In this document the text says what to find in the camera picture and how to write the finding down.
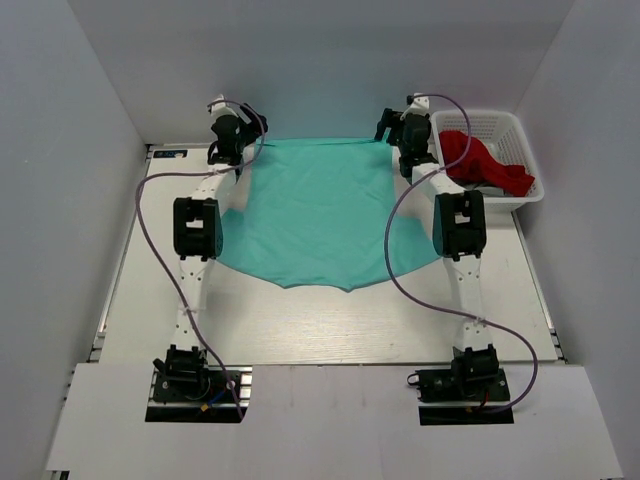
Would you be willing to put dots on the white plastic basket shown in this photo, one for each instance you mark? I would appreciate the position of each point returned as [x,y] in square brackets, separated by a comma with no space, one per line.
[502,134]

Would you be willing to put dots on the red t shirt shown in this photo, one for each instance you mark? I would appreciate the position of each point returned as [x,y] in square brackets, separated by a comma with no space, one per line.
[479,166]

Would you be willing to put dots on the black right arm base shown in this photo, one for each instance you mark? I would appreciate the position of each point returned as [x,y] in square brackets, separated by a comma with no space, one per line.
[473,390]

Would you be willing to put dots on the grey t shirt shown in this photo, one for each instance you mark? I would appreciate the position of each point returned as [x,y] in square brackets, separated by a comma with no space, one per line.
[488,190]

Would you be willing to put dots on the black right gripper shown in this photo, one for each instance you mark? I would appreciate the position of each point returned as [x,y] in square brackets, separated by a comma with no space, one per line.
[389,118]

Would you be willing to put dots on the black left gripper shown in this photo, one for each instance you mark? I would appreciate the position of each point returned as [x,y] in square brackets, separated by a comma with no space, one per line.
[257,126]

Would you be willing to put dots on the teal t shirt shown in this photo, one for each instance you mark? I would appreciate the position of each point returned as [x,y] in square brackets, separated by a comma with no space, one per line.
[318,212]

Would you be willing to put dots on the dark label sticker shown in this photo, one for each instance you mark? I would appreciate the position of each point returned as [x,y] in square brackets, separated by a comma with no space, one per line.
[170,154]

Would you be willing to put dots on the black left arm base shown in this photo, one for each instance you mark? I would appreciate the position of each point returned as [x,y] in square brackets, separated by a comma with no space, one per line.
[185,388]

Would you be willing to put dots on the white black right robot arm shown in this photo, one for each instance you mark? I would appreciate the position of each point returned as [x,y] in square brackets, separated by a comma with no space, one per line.
[458,234]

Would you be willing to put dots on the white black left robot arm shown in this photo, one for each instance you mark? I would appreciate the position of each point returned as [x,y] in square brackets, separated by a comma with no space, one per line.
[197,219]

